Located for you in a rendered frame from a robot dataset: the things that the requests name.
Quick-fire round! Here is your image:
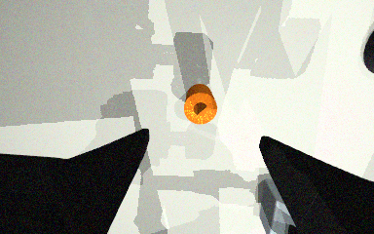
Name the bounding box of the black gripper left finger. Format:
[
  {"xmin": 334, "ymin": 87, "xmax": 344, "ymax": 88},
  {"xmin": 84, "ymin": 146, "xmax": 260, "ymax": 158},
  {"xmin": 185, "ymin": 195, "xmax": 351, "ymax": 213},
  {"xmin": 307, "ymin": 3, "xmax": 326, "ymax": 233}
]
[{"xmin": 0, "ymin": 129, "xmax": 150, "ymax": 234}]

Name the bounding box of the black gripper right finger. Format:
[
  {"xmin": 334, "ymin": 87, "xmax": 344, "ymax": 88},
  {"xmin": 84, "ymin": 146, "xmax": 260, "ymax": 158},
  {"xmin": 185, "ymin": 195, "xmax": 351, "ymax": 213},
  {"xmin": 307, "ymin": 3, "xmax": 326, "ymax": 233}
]
[{"xmin": 259, "ymin": 136, "xmax": 374, "ymax": 234}]

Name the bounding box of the orange knob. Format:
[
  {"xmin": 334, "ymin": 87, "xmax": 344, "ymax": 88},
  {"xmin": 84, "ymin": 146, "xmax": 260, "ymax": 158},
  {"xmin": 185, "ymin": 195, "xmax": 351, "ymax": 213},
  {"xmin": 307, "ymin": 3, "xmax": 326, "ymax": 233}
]
[{"xmin": 184, "ymin": 84, "xmax": 217, "ymax": 124}]

